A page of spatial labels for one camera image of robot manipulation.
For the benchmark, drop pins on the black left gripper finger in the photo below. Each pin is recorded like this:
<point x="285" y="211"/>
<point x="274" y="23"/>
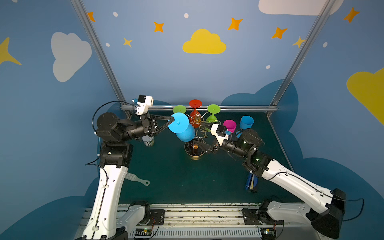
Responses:
<point x="162" y="124"/>
<point x="162" y="118"/>

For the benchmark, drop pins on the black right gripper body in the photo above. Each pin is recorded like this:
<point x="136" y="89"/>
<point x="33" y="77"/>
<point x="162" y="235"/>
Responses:
<point x="216" y="145"/>

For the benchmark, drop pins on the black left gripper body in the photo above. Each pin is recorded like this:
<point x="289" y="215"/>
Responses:
<point x="151" y="124"/>

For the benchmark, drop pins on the green wine glass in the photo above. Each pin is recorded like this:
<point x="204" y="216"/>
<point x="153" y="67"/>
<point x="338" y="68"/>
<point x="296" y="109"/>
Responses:
<point x="180" y="109"/>
<point x="213" y="110"/>

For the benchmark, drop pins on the blue wine glass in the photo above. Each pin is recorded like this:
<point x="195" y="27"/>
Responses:
<point x="182" y="127"/>
<point x="246" y="122"/>

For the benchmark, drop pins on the pink wine glass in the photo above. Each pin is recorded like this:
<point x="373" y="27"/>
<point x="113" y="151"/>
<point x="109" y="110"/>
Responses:
<point x="231" y="125"/>

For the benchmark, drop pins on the blue wine glass front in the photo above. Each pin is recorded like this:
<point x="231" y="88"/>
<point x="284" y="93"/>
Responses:
<point x="246" y="122"/>

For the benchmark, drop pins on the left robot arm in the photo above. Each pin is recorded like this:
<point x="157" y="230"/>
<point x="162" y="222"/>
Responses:
<point x="115" y="158"/>

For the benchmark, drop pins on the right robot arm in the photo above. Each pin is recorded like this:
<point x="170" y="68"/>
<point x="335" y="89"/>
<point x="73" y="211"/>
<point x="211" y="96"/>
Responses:
<point x="321" y="208"/>

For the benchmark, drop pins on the red wine glass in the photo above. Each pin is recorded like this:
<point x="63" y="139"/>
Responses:
<point x="195" y="117"/>

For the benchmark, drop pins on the silver tin can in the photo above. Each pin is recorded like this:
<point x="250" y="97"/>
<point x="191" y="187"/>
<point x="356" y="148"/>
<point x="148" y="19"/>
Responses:
<point x="148" y="141"/>

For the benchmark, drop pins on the grey dish brush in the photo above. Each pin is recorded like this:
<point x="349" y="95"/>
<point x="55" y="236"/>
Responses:
<point x="134" y="178"/>

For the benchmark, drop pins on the gold wire glass rack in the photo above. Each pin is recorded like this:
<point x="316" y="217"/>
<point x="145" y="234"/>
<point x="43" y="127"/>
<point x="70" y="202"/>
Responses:
<point x="201" y="133"/>

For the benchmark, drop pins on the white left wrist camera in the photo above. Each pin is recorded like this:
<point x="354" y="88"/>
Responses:
<point x="143" y="103"/>

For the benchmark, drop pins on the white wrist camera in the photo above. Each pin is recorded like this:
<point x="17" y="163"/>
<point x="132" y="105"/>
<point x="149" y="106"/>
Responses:
<point x="143" y="103"/>
<point x="220" y="132"/>

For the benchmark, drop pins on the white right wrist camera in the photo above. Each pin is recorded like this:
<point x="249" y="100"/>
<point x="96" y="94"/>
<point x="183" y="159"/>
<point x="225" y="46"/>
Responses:
<point x="220" y="132"/>

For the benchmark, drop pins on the aluminium frame rear rail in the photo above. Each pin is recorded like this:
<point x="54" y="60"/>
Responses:
<point x="159" y="108"/>

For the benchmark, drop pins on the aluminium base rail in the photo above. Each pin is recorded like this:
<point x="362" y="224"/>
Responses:
<point x="210" y="221"/>

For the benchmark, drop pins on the left corner frame post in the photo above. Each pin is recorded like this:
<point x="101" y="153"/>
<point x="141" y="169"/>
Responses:
<point x="97" y="46"/>

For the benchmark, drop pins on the corner frame post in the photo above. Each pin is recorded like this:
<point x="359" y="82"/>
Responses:
<point x="315" y="30"/>
<point x="97" y="46"/>

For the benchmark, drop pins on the right corner frame post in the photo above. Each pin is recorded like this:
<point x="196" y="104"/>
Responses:
<point x="315" y="30"/>

